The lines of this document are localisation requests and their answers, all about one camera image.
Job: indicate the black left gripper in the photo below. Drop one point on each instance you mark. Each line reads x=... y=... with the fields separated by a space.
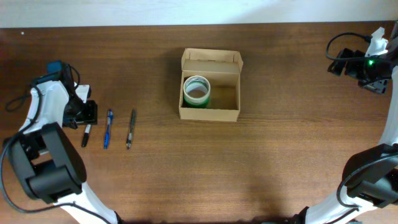
x=90 y=112

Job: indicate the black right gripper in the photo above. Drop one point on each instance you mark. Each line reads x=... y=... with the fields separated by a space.
x=337 y=62

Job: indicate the black white marker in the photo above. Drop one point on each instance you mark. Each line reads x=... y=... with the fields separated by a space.
x=86 y=136

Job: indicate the blue pen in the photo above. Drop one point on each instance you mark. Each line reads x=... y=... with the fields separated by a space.
x=107 y=135

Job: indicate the white tape roll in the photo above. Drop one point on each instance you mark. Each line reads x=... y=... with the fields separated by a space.
x=196 y=89

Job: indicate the green tape roll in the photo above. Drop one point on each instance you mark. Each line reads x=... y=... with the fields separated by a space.
x=196 y=102

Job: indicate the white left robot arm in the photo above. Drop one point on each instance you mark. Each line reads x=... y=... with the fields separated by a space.
x=45 y=162

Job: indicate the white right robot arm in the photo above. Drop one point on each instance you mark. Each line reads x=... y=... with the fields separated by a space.
x=369 y=178

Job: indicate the black pen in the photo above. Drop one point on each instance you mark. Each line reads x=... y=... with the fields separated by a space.
x=131 y=129

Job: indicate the open cardboard box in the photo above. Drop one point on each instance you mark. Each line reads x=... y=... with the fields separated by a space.
x=210 y=85

